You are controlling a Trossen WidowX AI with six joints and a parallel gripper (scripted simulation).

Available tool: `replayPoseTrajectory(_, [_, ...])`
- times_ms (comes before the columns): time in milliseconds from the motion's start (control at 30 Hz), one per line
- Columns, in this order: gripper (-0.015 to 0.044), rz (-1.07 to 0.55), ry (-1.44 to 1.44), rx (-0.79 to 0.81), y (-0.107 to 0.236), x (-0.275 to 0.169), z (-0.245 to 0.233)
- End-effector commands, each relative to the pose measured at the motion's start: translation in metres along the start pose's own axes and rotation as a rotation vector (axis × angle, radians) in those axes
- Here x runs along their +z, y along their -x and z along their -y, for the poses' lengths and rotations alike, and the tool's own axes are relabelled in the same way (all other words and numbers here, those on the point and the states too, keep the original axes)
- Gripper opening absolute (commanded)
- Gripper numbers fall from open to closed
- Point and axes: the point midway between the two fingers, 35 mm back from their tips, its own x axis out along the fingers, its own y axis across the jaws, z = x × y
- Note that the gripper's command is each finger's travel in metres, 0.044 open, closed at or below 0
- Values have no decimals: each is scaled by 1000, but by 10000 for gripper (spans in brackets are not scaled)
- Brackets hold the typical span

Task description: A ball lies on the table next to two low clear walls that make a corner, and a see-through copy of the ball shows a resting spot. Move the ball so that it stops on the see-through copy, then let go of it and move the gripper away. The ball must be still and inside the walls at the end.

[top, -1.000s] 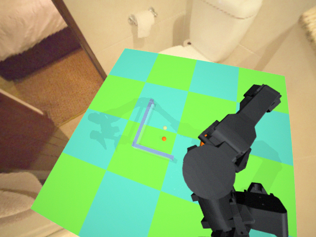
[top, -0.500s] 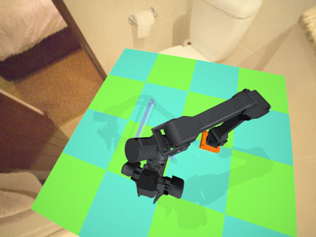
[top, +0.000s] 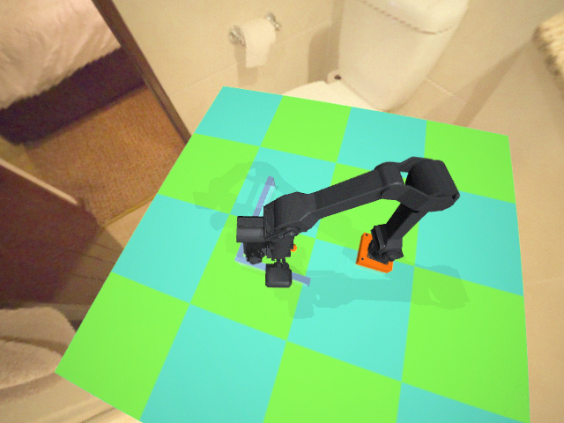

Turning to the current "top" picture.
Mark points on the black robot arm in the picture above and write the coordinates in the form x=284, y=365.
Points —
x=429, y=187

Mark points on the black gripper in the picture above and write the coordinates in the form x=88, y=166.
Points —
x=278, y=274

